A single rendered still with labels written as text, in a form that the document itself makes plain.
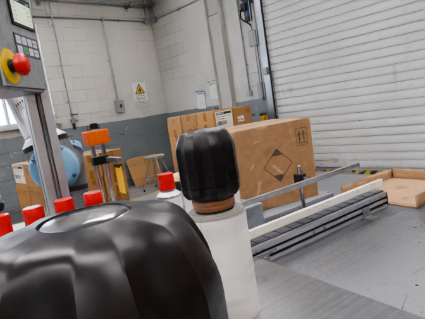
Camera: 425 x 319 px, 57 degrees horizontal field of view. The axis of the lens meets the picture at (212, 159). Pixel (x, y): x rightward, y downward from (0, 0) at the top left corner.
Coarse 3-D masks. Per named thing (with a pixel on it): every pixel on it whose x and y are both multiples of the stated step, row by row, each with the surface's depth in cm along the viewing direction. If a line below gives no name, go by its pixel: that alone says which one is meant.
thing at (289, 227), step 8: (368, 192) 117; (376, 192) 115; (352, 200) 112; (360, 200) 111; (328, 208) 108; (336, 208) 106; (312, 216) 103; (320, 216) 102; (288, 224) 100; (296, 224) 99; (304, 224) 98; (272, 232) 96; (280, 232) 95; (256, 240) 92; (264, 240) 91
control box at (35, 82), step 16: (0, 0) 66; (0, 16) 65; (0, 32) 64; (16, 32) 70; (32, 32) 76; (0, 48) 64; (0, 64) 63; (32, 64) 74; (0, 80) 63; (16, 80) 67; (32, 80) 73; (0, 96) 73; (16, 96) 78
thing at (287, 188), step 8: (344, 168) 118; (352, 168) 120; (320, 176) 112; (328, 176) 114; (296, 184) 107; (304, 184) 108; (272, 192) 102; (280, 192) 103; (248, 200) 98; (256, 200) 99
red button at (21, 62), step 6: (18, 54) 64; (24, 54) 66; (12, 60) 65; (18, 60) 64; (24, 60) 65; (12, 66) 65; (18, 66) 64; (24, 66) 65; (30, 66) 67; (12, 72) 66; (18, 72) 65; (24, 72) 65
